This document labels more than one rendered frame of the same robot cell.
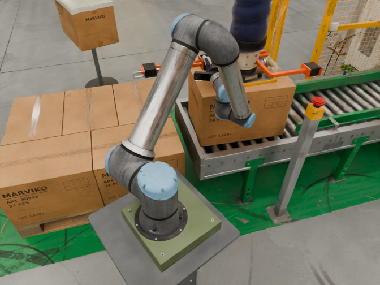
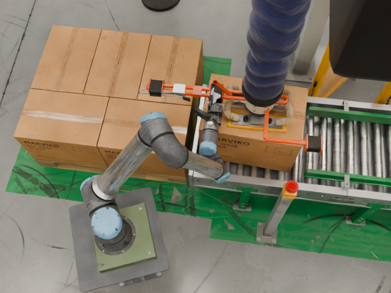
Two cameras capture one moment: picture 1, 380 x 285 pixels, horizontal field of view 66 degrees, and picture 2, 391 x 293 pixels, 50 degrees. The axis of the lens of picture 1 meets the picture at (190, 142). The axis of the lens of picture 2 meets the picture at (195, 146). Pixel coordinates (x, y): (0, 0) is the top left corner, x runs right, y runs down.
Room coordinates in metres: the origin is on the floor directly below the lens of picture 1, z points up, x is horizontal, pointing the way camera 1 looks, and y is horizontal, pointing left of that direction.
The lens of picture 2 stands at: (0.42, -0.56, 3.14)
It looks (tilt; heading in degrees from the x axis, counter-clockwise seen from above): 65 degrees down; 27
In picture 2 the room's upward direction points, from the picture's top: 4 degrees counter-clockwise
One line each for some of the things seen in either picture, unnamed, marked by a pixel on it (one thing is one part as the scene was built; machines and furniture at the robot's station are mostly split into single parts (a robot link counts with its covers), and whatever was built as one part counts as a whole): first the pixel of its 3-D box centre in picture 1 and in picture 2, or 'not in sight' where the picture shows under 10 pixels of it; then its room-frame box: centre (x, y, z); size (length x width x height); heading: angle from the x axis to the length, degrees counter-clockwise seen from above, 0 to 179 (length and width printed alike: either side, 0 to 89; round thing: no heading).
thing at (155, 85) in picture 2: (149, 69); (156, 86); (1.54, 0.24, 1.07); 0.08 x 0.07 x 0.05; 106
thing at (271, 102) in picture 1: (236, 100); (251, 124); (1.70, -0.32, 0.75); 0.60 x 0.40 x 0.40; 102
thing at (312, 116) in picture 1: (294, 169); (276, 214); (1.28, -0.67, 0.50); 0.07 x 0.07 x 1.00; 16
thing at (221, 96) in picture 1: (224, 89); (209, 142); (1.34, -0.18, 1.07); 0.12 x 0.09 x 0.10; 16
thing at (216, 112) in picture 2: (215, 73); (214, 114); (1.50, -0.14, 1.07); 0.12 x 0.09 x 0.08; 16
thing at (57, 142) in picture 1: (96, 142); (117, 99); (1.71, 0.74, 0.34); 1.20 x 1.00 x 0.40; 106
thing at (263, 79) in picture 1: (249, 78); (257, 120); (1.61, -0.37, 0.97); 0.34 x 0.10 x 0.05; 106
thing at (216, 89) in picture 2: (206, 61); (216, 93); (1.63, -0.10, 1.08); 0.10 x 0.08 x 0.06; 16
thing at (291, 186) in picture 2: (318, 102); (291, 187); (1.28, -0.67, 1.02); 0.07 x 0.07 x 0.04
